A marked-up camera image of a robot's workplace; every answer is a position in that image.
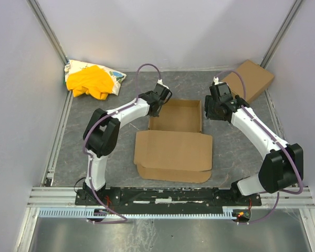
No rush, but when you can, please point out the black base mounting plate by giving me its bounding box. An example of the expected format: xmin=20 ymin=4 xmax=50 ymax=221
xmin=75 ymin=186 xmax=262 ymax=214

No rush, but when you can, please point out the aluminium corner post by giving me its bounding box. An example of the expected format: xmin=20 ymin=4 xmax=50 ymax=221
xmin=260 ymin=0 xmax=305 ymax=69
xmin=26 ymin=0 xmax=68 ymax=65

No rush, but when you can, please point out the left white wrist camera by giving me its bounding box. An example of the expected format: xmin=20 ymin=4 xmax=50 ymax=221
xmin=157 ymin=79 xmax=168 ymax=88

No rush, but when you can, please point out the light blue cable duct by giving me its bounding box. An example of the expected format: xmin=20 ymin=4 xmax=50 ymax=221
xmin=38 ymin=206 xmax=255 ymax=220

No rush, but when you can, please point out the left aluminium corner post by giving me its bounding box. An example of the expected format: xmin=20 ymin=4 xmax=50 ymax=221
xmin=26 ymin=0 xmax=68 ymax=65

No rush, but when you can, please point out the right aluminium corner post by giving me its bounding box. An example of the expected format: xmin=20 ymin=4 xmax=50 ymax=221
xmin=260 ymin=0 xmax=305 ymax=69

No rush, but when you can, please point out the yellow cloth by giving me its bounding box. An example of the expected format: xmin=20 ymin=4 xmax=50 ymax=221
xmin=66 ymin=65 xmax=114 ymax=100

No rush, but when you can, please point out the white patterned cloth bag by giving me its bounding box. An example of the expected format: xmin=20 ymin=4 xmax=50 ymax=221
xmin=64 ymin=60 xmax=127 ymax=96

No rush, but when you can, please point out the closed brown cardboard box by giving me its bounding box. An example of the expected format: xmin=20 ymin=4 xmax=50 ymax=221
xmin=221 ymin=60 xmax=275 ymax=103

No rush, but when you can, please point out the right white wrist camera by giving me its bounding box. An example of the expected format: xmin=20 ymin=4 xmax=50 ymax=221
xmin=213 ymin=77 xmax=219 ymax=85

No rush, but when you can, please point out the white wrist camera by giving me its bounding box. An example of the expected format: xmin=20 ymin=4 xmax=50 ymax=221
xmin=157 ymin=79 xmax=168 ymax=88
xmin=213 ymin=77 xmax=219 ymax=85

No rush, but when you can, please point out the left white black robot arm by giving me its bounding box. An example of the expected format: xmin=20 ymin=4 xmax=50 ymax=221
xmin=83 ymin=80 xmax=172 ymax=195

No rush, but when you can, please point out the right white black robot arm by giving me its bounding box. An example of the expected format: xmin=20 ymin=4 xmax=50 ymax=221
xmin=205 ymin=78 xmax=303 ymax=202

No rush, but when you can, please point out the aluminium frame rail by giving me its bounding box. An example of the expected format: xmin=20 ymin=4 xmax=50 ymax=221
xmin=27 ymin=187 xmax=315 ymax=209

